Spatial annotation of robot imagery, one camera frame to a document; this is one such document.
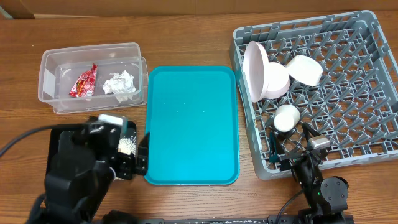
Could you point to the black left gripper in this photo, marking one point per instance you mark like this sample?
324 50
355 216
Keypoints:
127 169

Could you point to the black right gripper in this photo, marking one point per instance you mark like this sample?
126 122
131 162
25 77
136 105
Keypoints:
275 150

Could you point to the white cup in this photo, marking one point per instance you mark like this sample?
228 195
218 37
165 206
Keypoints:
286 117

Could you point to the pink bowl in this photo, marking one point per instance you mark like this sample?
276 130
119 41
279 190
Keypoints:
279 81

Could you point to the white tissue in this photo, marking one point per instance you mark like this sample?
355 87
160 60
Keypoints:
120 83

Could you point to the white bowl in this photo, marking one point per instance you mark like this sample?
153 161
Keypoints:
305 70

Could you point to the pink plate with food scraps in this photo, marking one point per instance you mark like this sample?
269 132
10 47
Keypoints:
255 64

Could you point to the red snack wrapper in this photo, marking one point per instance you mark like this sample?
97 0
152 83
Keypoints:
85 84

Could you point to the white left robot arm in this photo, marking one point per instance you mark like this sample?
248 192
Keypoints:
84 160

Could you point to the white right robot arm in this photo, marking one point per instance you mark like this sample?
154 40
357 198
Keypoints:
326 197

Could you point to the grey dishwasher rack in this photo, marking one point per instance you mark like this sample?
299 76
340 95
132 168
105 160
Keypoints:
355 103

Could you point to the black tray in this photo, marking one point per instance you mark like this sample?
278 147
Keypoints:
63 139

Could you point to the food scraps pile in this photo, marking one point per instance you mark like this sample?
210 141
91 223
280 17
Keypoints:
127 145

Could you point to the teal plastic tray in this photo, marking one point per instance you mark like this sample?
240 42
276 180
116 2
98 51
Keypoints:
192 120

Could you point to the clear plastic container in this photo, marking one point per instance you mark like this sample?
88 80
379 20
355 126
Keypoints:
61 68

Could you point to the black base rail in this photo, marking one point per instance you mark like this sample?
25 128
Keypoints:
233 220

